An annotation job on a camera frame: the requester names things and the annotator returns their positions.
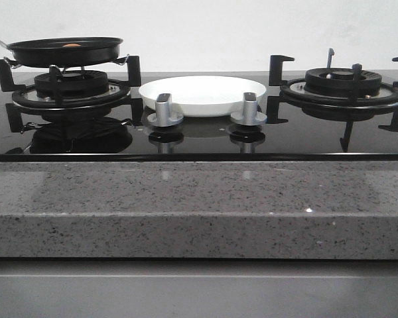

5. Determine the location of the black frying pan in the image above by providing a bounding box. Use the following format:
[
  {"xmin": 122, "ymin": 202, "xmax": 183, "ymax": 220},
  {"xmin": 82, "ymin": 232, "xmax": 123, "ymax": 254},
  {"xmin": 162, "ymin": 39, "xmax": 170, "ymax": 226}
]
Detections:
[{"xmin": 0, "ymin": 36, "xmax": 123, "ymax": 68}]

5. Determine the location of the black glass gas stove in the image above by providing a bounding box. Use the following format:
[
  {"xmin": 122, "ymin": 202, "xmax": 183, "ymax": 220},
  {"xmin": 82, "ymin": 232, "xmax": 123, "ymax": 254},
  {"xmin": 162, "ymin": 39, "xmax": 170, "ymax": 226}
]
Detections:
[{"xmin": 0, "ymin": 87, "xmax": 398, "ymax": 162}]

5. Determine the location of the white ceramic plate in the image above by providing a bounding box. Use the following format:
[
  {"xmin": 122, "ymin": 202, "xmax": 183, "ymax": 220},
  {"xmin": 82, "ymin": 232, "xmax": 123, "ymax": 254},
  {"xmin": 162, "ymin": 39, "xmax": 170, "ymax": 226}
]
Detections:
[{"xmin": 139, "ymin": 76, "xmax": 266, "ymax": 117}]

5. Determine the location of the wire pan support ring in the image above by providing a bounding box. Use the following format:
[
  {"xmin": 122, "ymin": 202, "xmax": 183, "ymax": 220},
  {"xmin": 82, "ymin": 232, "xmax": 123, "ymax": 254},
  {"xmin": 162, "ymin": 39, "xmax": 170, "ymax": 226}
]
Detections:
[{"xmin": 3, "ymin": 54, "xmax": 131, "ymax": 74}]

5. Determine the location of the silver stove knob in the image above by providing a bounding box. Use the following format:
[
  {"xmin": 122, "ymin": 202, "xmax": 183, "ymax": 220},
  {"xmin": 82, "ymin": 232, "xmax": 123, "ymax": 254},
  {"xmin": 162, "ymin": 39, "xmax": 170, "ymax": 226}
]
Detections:
[
  {"xmin": 230, "ymin": 92, "xmax": 267, "ymax": 127},
  {"xmin": 147, "ymin": 93, "xmax": 184, "ymax": 127}
]

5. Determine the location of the left silver stove knob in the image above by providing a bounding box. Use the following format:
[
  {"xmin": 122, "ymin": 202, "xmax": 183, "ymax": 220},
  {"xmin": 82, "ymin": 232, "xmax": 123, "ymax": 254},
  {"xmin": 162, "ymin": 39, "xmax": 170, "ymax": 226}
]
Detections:
[{"xmin": 147, "ymin": 93, "xmax": 184, "ymax": 127}]

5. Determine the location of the right silver stove knob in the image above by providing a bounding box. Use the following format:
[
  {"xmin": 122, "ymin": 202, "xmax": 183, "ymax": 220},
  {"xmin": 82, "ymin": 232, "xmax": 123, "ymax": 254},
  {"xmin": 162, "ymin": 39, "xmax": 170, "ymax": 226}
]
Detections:
[{"xmin": 230, "ymin": 92, "xmax": 267, "ymax": 127}]

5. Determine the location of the left black burner with grate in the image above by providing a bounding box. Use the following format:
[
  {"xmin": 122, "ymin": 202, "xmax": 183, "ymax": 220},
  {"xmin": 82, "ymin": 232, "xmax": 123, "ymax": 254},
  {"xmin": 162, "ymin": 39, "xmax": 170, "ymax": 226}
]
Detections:
[{"xmin": 0, "ymin": 55, "xmax": 141, "ymax": 133}]

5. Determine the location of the fried egg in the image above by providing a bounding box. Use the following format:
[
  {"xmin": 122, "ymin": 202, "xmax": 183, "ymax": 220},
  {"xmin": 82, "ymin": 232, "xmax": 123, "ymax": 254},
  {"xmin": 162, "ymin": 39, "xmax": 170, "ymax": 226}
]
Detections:
[{"xmin": 62, "ymin": 43, "xmax": 81, "ymax": 47}]

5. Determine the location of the right black burner with grate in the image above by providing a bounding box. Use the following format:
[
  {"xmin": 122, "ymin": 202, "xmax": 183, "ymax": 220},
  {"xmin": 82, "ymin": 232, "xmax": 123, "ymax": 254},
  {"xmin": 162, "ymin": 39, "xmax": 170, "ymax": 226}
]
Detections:
[{"xmin": 263, "ymin": 49, "xmax": 398, "ymax": 155}]

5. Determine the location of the black burner with grate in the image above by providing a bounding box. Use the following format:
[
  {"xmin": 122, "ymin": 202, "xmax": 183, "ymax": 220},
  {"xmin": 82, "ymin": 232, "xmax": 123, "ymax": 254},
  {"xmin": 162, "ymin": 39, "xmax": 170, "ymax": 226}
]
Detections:
[
  {"xmin": 263, "ymin": 49, "xmax": 398, "ymax": 155},
  {"xmin": 0, "ymin": 55, "xmax": 141, "ymax": 133}
]

